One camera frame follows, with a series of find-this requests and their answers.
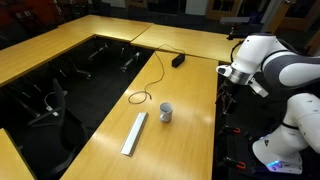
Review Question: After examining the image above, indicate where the black clamp with orange tip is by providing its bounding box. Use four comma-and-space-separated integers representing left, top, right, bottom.
223, 157, 246, 169
222, 125, 241, 134

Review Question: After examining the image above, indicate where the silver cable tray lid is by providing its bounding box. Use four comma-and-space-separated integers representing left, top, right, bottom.
121, 112, 148, 156

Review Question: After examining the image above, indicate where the black cable on desk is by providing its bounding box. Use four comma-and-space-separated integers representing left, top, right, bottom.
127, 43, 186, 105

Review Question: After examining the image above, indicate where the white ceramic mug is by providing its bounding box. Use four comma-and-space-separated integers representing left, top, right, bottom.
160, 102, 173, 123

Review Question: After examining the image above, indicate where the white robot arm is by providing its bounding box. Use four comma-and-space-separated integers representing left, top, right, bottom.
216, 33, 320, 174

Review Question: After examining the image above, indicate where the black power adapter box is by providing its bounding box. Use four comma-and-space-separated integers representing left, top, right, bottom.
171, 54, 185, 68

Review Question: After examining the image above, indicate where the white cable on chair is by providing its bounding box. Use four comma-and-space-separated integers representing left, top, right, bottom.
43, 90, 68, 118

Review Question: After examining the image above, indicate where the black office chair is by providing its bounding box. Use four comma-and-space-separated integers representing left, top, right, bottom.
21, 79, 88, 180

